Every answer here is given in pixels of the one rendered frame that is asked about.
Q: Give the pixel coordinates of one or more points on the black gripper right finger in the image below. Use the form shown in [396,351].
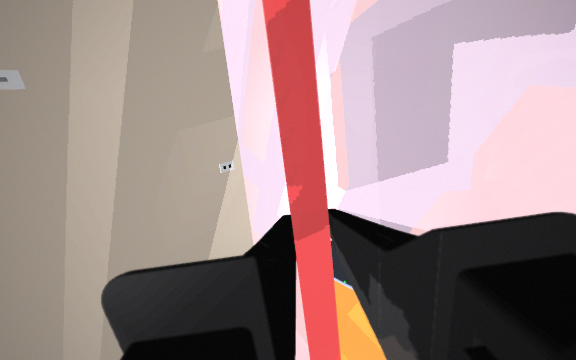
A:
[405,283]

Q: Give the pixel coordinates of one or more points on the dark grey storage box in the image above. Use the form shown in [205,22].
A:
[356,337]

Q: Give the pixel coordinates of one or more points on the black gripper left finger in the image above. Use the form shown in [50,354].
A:
[256,291]

